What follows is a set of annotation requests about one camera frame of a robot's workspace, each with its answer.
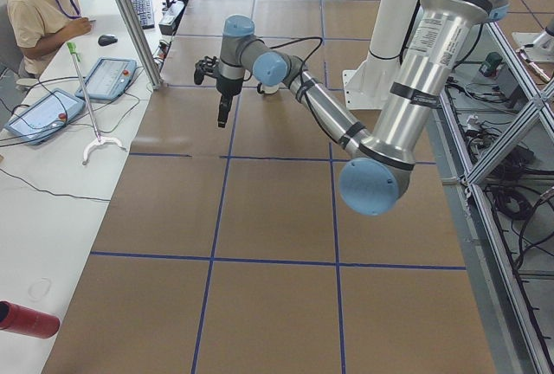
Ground person in beige shirt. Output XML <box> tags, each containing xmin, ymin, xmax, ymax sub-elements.
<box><xmin>7</xmin><ymin>0</ymin><xmax>93</xmax><ymax>77</ymax></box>

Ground white smiley mug black handle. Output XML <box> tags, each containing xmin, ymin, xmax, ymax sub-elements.
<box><xmin>256</xmin><ymin>83</ymin><xmax>280</xmax><ymax>95</ymax></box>

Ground reacher grabber stick tool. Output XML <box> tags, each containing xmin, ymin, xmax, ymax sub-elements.
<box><xmin>67</xmin><ymin>42</ymin><xmax>127</xmax><ymax>166</ymax></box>

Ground black box with label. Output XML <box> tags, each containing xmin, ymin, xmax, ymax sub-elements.
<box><xmin>158</xmin><ymin>1</ymin><xmax>185</xmax><ymax>35</ymax></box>

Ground brown paper table cover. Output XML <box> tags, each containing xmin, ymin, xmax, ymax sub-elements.
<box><xmin>44</xmin><ymin>0</ymin><xmax>495</xmax><ymax>373</ymax></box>

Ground red cylindrical bottle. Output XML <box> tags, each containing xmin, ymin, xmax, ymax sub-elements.
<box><xmin>1</xmin><ymin>301</ymin><xmax>61</xmax><ymax>339</ymax></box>

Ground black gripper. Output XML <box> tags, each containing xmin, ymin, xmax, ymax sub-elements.
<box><xmin>216</xmin><ymin>75</ymin><xmax>242</xmax><ymax>128</ymax></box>

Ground near blue teach pendant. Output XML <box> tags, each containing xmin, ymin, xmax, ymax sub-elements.
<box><xmin>4</xmin><ymin>88</ymin><xmax>85</xmax><ymax>145</ymax></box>

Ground aluminium frame post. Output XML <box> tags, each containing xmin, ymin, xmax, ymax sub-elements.
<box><xmin>115</xmin><ymin>0</ymin><xmax>162</xmax><ymax>90</ymax></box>

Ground black computer mouse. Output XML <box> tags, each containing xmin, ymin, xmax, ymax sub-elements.
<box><xmin>97</xmin><ymin>34</ymin><xmax>118</xmax><ymax>47</ymax></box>

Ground blue teach pendant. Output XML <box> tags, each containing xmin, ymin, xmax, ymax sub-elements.
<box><xmin>84</xmin><ymin>57</ymin><xmax>138</xmax><ymax>101</ymax></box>
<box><xmin>4</xmin><ymin>88</ymin><xmax>85</xmax><ymax>145</ymax></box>

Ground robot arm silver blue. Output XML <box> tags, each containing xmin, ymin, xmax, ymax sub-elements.
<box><xmin>215</xmin><ymin>0</ymin><xmax>507</xmax><ymax>216</ymax></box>

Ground black computer keyboard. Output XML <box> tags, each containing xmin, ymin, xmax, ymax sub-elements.
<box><xmin>131</xmin><ymin>0</ymin><xmax>155</xmax><ymax>29</ymax></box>

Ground aluminium side frame rail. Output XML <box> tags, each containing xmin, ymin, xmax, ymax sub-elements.
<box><xmin>430</xmin><ymin>13</ymin><xmax>553</xmax><ymax>373</ymax></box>

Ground far blue teach pendant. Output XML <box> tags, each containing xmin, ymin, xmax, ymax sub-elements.
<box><xmin>84</xmin><ymin>57</ymin><xmax>138</xmax><ymax>101</ymax></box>

